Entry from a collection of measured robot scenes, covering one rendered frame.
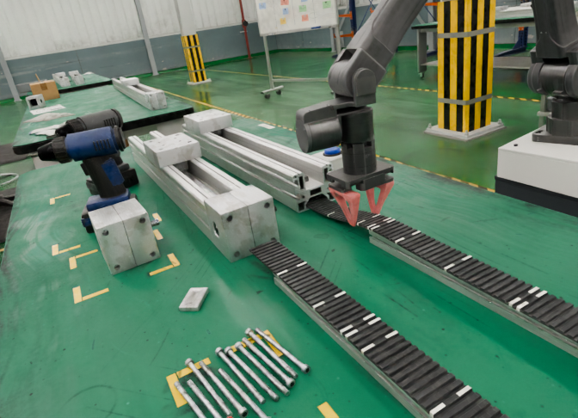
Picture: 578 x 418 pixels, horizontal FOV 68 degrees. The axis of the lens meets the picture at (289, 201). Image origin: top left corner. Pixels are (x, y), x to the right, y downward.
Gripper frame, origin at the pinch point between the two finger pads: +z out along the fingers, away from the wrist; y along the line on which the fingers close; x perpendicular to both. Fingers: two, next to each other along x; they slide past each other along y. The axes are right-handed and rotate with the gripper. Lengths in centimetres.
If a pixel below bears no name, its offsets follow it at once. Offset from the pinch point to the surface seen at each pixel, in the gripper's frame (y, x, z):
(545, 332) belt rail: 2.0, 35.3, 1.9
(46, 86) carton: 42, -396, -9
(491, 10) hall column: -283, -192, -17
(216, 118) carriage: -1, -73, -9
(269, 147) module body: -2.3, -40.7, -5.1
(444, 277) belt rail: 2.0, 20.5, 1.9
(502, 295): 2.1, 29.8, -0.2
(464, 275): 2.3, 24.3, -0.4
